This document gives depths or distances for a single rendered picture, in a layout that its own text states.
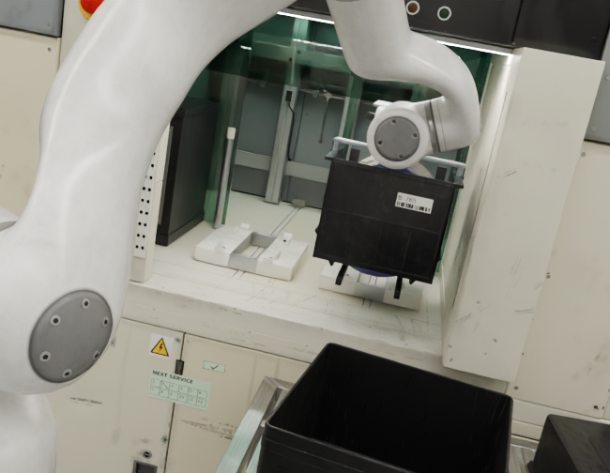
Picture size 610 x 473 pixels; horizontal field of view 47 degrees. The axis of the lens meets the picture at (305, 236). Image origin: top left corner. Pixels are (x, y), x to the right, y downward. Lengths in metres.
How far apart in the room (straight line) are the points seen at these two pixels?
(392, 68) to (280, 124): 1.19
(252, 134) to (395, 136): 1.22
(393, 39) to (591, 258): 0.55
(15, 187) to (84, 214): 0.87
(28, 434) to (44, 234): 0.19
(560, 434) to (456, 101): 0.53
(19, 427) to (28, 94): 0.83
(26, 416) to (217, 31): 0.36
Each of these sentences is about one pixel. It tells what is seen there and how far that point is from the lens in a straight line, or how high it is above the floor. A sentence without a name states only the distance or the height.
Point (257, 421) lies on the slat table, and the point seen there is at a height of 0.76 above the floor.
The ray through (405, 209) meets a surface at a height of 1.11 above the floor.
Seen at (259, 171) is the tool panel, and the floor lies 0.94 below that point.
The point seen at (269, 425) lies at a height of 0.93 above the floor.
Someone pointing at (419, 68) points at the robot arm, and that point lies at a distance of 0.92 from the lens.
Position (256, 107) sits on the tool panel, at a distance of 2.14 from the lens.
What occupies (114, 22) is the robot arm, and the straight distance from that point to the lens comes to 0.61.
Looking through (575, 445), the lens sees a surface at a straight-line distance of 1.15.
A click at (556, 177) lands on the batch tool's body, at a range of 1.16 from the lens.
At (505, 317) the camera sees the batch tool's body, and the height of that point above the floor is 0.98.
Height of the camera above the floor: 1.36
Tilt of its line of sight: 16 degrees down
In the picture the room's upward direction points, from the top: 11 degrees clockwise
